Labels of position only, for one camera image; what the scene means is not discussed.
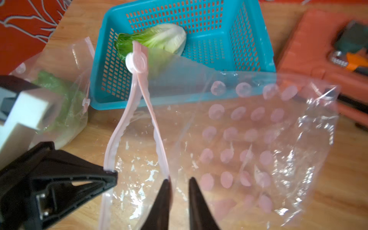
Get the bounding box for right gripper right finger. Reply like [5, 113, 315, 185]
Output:
[189, 177, 220, 230]

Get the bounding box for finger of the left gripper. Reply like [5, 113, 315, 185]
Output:
[1, 142, 118, 230]

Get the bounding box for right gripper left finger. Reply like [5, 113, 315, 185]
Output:
[140, 179, 172, 230]

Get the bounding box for chinese cabbage front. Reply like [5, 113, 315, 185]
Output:
[32, 71, 88, 149]

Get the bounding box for chinese cabbage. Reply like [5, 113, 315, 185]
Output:
[32, 71, 88, 149]
[114, 24, 187, 60]

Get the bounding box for clear zipper bag pink dots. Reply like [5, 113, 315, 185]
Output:
[10, 37, 95, 149]

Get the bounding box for teal plastic basket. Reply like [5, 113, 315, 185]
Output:
[90, 1, 276, 110]

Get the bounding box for orange tool case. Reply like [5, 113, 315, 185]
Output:
[277, 9, 368, 127]

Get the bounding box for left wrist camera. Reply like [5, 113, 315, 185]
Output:
[1, 75, 61, 169]

